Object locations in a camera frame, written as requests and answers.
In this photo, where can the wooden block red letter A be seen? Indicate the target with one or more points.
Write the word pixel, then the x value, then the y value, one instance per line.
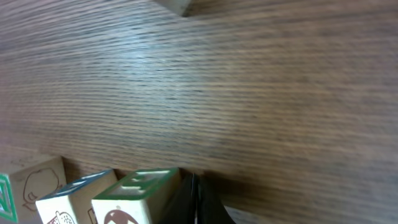
pixel 72 203

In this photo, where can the wooden block green letter N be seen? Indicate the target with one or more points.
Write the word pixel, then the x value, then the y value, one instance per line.
pixel 24 181

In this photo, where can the wooden block yellow side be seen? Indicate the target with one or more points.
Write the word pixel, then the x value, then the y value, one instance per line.
pixel 140 197

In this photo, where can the wooden block red edge lower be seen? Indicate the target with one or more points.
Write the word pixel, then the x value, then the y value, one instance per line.
pixel 179 7

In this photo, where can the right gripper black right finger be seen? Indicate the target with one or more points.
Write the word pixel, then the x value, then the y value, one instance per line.
pixel 210 209

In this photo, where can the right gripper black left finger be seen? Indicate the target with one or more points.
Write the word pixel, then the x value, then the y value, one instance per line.
pixel 182 207

